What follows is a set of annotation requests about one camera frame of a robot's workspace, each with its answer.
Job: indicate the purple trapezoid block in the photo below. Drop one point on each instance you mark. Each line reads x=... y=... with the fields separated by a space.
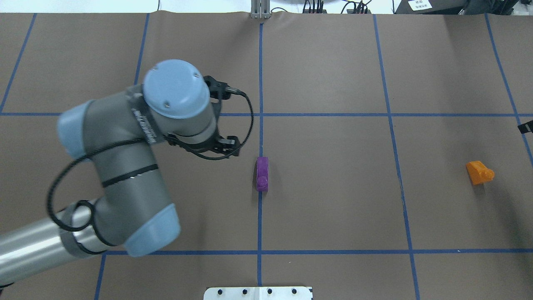
x=262 y=174

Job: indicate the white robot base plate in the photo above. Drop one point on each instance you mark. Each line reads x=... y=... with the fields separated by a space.
x=259 y=293

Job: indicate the orange trapezoid block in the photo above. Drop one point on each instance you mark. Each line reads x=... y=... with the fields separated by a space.
x=479 y=173

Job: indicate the aluminium frame post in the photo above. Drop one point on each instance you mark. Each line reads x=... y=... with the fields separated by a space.
x=260 y=9

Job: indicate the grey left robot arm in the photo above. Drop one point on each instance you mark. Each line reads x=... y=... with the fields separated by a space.
x=176 y=104

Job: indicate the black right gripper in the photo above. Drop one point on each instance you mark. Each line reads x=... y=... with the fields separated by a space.
x=527 y=126

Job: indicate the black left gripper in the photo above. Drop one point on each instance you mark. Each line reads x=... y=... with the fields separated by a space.
x=230 y=143

